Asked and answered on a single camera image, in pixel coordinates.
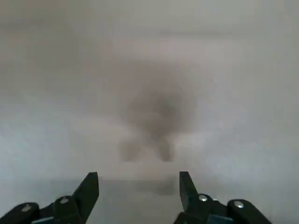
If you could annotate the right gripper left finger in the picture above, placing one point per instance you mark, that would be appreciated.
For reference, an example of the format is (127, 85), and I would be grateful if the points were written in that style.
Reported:
(65, 210)

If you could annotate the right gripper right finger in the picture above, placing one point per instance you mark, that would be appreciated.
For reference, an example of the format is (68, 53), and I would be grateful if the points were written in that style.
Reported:
(210, 210)

